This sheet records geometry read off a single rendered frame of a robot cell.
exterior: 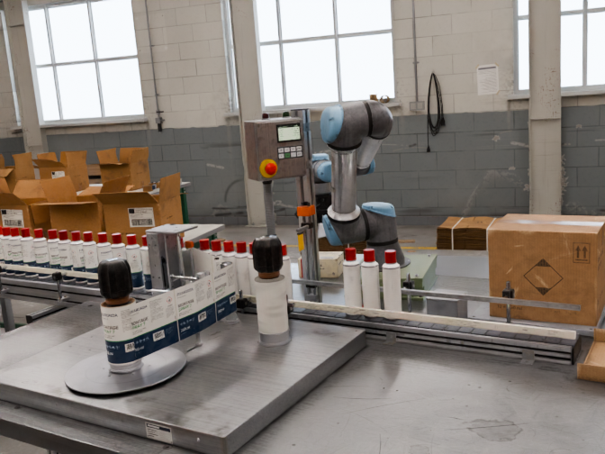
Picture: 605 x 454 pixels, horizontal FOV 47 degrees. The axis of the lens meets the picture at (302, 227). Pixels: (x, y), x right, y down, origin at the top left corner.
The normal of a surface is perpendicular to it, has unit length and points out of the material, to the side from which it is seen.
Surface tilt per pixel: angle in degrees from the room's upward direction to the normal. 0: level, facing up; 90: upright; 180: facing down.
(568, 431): 0
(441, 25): 90
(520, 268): 90
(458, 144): 90
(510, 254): 90
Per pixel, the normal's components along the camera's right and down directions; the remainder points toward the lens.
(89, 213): -0.33, 0.21
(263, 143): 0.41, 0.15
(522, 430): -0.07, -0.98
